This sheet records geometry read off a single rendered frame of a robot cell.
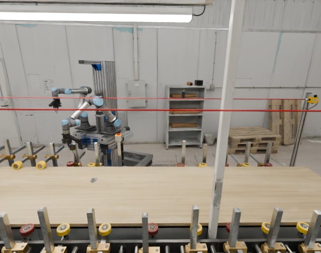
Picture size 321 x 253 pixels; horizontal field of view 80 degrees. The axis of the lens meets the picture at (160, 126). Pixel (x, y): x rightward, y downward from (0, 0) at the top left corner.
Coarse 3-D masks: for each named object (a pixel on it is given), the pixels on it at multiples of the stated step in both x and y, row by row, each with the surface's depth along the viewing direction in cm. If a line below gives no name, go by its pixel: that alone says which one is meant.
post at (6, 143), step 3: (6, 141) 211; (6, 144) 212; (9, 144) 215; (6, 147) 213; (9, 147) 215; (6, 150) 214; (9, 150) 215; (9, 153) 215; (12, 159) 220; (9, 162) 219; (12, 162) 220
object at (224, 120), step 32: (0, 0) 142; (32, 0) 142; (64, 0) 143; (96, 0) 143; (128, 0) 143; (160, 0) 144; (192, 0) 144; (224, 96) 103; (224, 128) 108; (224, 160) 114
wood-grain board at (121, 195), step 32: (0, 192) 164; (32, 192) 164; (64, 192) 165; (96, 192) 165; (128, 192) 165; (160, 192) 166; (192, 192) 166; (224, 192) 167; (256, 192) 167; (288, 192) 167; (320, 192) 168; (96, 224) 132; (128, 224) 133; (160, 224) 134; (224, 224) 134; (256, 224) 135; (288, 224) 136; (320, 224) 136
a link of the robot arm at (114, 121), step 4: (92, 96) 239; (96, 96) 236; (92, 100) 236; (96, 100) 233; (100, 100) 237; (96, 104) 234; (100, 104) 237; (100, 108) 244; (104, 108) 246; (104, 112) 249; (108, 112) 252; (108, 116) 254; (112, 116) 258; (112, 120) 259; (116, 120) 260; (120, 120) 267; (112, 124) 265; (116, 124) 262
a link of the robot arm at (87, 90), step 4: (76, 88) 277; (80, 88) 282; (84, 88) 287; (88, 88) 292; (64, 92) 263; (68, 92) 262; (72, 92) 270; (76, 92) 275; (80, 92) 281; (84, 92) 287; (88, 92) 292
